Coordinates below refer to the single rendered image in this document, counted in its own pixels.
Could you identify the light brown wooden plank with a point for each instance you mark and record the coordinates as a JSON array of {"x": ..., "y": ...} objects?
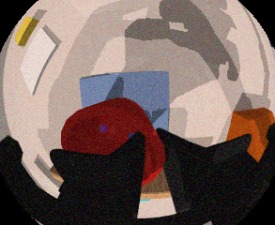
[{"x": 157, "y": 189}]

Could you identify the yellow rectangular block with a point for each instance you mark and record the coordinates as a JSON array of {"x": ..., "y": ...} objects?
[{"x": 25, "y": 30}]

